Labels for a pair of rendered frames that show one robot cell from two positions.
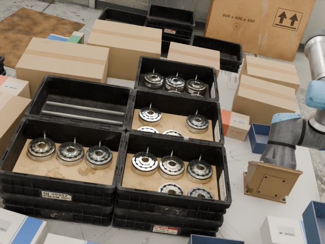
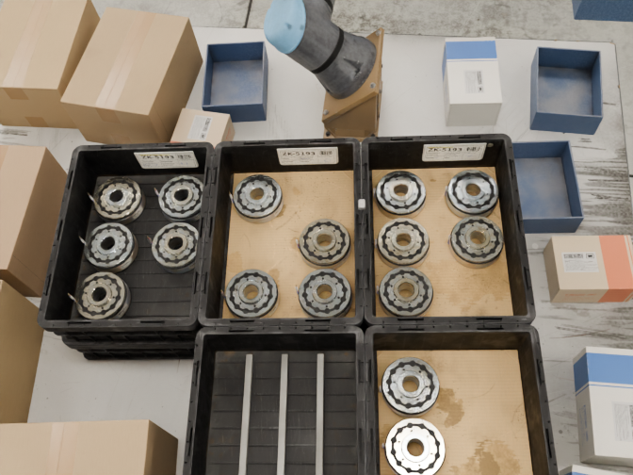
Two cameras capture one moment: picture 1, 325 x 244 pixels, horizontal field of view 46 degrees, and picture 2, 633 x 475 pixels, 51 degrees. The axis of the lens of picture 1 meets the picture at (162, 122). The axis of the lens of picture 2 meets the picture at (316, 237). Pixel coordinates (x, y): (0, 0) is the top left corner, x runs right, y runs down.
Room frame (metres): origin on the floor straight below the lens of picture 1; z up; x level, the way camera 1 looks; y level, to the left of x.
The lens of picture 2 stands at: (1.10, 0.51, 2.05)
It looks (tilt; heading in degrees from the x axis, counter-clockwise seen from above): 63 degrees down; 284
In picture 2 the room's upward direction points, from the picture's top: 9 degrees counter-clockwise
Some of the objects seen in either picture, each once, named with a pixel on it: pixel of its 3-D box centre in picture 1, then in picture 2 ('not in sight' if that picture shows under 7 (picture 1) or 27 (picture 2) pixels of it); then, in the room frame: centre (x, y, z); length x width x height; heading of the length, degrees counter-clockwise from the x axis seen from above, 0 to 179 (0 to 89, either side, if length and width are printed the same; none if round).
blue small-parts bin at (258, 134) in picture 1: (271, 140); (235, 81); (1.50, -0.55, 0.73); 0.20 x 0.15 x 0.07; 96
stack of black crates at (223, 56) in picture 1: (209, 72); not in sight; (2.65, -0.29, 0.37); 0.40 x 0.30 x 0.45; 89
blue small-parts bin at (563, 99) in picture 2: not in sight; (565, 90); (0.69, -0.56, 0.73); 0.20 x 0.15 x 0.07; 87
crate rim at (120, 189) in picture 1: (174, 167); (441, 225); (0.99, -0.08, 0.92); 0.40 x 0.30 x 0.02; 95
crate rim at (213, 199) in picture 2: (176, 116); (284, 228); (1.29, -0.05, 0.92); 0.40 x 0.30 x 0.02; 95
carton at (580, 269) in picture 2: not in sight; (590, 269); (0.67, -0.09, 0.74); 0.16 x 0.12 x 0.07; 5
